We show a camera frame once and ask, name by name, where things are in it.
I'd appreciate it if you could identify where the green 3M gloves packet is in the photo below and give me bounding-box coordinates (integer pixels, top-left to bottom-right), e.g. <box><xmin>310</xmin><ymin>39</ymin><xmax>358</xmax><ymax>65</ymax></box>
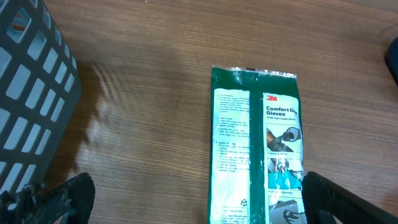
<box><xmin>207</xmin><ymin>67</ymin><xmax>307</xmax><ymax>224</ymax></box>

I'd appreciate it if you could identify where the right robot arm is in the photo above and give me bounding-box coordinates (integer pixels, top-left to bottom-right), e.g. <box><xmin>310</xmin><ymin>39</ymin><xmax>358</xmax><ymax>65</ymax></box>
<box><xmin>384</xmin><ymin>37</ymin><xmax>398</xmax><ymax>85</ymax></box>

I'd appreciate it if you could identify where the grey plastic mesh basket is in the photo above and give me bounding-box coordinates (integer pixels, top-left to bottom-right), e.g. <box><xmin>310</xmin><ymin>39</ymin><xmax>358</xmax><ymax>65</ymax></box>
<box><xmin>1</xmin><ymin>0</ymin><xmax>81</xmax><ymax>194</ymax></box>

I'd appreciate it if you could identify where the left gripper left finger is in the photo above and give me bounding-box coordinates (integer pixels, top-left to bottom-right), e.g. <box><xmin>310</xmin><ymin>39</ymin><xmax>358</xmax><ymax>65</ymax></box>
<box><xmin>1</xmin><ymin>172</ymin><xmax>95</xmax><ymax>224</ymax></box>

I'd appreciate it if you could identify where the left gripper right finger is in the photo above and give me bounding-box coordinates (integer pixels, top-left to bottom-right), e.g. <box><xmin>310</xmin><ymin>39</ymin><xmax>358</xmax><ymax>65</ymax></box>
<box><xmin>302</xmin><ymin>172</ymin><xmax>397</xmax><ymax>224</ymax></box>

